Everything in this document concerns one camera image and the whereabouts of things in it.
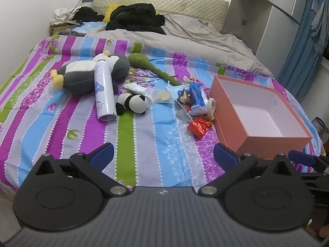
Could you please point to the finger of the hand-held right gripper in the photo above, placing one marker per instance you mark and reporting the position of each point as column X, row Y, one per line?
column 302, row 158

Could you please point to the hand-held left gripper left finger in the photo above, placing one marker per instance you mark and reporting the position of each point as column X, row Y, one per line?
column 102, row 155

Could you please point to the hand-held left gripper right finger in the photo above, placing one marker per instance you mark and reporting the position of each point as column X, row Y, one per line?
column 226, row 157

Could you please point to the orange cardboard box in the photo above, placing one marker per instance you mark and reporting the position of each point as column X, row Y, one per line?
column 257, row 144

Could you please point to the red foil packet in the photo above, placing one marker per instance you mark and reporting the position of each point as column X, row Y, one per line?
column 199, row 127

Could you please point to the blue snack packet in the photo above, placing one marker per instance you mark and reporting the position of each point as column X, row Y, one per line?
column 198, row 95

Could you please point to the dark red snack packet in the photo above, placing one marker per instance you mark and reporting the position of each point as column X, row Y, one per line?
column 183, row 97

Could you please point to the white textured towel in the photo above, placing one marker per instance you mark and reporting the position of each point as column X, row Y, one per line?
column 135, row 87

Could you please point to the clear bag with cookie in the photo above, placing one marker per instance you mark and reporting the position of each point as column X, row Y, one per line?
column 162, row 96

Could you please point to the blue face mask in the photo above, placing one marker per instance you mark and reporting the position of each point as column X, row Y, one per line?
column 174, row 90

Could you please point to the green massage hammer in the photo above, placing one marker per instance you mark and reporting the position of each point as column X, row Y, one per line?
column 138, row 60

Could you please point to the beige fluffy toy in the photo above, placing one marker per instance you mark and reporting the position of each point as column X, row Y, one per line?
column 211, row 106

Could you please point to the striped floral bedsheet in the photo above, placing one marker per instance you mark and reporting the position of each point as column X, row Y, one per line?
column 159, row 139

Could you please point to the small panda plush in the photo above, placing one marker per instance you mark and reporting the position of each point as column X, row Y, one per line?
column 136, row 103

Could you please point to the white spray can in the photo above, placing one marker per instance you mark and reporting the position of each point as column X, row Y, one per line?
column 104, row 92

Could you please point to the grey white penguin plush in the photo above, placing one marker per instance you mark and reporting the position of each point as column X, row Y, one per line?
column 77, row 78

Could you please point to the blue curtain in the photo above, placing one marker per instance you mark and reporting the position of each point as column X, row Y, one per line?
column 298, row 64

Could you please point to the grey duvet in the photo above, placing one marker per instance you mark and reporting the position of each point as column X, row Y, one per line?
column 192, row 41

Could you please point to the dark grey garment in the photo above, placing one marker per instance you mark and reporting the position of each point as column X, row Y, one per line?
column 69, row 32

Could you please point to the hanging denim clothes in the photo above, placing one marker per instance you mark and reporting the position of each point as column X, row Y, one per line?
column 320, row 30

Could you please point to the grey white wardrobe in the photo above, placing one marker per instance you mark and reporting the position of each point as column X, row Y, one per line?
column 270, row 30

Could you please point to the brown cardboard box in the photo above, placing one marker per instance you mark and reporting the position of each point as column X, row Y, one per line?
column 54, row 28

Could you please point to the black garment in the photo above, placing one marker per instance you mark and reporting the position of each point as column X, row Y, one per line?
column 87, row 14

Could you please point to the black clothes pile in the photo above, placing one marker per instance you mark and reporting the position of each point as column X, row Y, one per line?
column 136, row 15

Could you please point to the yellow pillow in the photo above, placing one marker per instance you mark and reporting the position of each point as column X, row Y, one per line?
column 110, row 10

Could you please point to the white crumpled cloth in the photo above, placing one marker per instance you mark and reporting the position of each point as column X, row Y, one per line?
column 60, row 12

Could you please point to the cream quilted headboard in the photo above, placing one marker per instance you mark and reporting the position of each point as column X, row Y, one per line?
column 180, row 2

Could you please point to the dark wall switch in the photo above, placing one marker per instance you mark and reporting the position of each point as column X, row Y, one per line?
column 244, row 22

